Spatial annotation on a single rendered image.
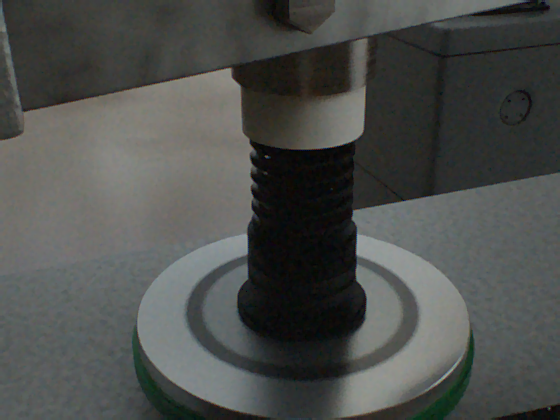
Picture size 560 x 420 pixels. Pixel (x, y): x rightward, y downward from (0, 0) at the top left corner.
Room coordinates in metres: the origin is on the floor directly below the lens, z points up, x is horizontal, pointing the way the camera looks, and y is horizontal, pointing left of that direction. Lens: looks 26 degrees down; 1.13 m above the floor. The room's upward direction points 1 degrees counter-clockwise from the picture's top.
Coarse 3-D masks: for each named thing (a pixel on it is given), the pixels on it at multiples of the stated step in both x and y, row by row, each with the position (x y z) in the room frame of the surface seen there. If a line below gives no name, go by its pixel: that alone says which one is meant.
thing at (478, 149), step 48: (384, 48) 1.62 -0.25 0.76; (432, 48) 1.44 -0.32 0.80; (480, 48) 1.43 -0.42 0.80; (528, 48) 1.47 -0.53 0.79; (384, 96) 1.61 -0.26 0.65; (432, 96) 1.42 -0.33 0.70; (480, 96) 1.43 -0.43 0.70; (528, 96) 1.48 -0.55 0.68; (384, 144) 1.60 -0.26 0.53; (432, 144) 1.41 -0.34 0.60; (480, 144) 1.44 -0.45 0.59; (528, 144) 1.48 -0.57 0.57; (384, 192) 1.58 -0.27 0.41; (432, 192) 1.40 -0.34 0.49
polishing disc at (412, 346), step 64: (192, 256) 0.44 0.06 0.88; (384, 256) 0.44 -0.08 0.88; (192, 320) 0.36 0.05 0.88; (384, 320) 0.36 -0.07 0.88; (448, 320) 0.36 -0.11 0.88; (192, 384) 0.30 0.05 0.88; (256, 384) 0.30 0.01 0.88; (320, 384) 0.30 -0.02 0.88; (384, 384) 0.30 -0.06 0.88; (448, 384) 0.31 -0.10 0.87
